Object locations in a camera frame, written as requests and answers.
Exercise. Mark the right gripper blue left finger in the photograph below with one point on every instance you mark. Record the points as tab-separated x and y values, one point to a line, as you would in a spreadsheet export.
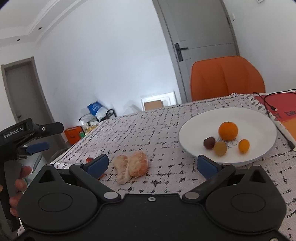
88	175

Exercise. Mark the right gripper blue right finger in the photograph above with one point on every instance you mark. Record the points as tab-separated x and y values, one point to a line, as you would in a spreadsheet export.
215	175

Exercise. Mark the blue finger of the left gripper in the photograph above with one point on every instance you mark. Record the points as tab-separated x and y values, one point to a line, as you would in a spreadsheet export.
36	148

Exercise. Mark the yellow-brown round fruit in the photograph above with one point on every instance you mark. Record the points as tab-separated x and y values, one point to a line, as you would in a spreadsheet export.
220	148

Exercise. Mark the peeled citrus segments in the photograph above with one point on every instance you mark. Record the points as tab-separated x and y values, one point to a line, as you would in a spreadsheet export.
132	166

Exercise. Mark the person's left hand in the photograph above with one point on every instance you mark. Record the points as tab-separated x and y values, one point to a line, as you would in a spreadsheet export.
21	187

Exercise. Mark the dark red plum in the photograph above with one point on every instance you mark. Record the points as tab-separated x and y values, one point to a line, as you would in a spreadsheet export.
209	143

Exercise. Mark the orange box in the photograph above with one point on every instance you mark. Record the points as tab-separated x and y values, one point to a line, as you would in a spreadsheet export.
73	134

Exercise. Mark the small orange kumquat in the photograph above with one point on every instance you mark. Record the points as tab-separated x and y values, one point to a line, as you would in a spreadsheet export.
244	146

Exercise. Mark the grey side door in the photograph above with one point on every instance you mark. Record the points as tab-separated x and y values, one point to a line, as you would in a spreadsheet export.
24	92

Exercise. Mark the large orange mandarin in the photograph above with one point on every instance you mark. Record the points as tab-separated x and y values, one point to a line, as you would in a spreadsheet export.
228	131

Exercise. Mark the patterned white tablecloth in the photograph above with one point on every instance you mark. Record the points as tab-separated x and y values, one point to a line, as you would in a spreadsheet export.
155	132

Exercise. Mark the white round plate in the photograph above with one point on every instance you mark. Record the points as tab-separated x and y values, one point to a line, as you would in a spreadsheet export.
238	136

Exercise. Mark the blue white plastic bag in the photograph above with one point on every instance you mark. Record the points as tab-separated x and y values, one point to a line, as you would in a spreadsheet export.
97	110

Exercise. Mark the white foam packaging board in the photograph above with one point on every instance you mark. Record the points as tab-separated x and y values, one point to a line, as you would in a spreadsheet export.
168	99

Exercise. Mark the brown cardboard piece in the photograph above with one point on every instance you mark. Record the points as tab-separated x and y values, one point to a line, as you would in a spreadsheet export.
153	105

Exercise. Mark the red orange placemat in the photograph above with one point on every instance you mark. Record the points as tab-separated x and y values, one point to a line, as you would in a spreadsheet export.
280	108

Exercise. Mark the orange chair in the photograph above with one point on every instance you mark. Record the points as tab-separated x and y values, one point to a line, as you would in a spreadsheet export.
219	77

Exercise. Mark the black door handle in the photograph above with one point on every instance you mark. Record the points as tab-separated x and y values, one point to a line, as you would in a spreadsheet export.
179	50

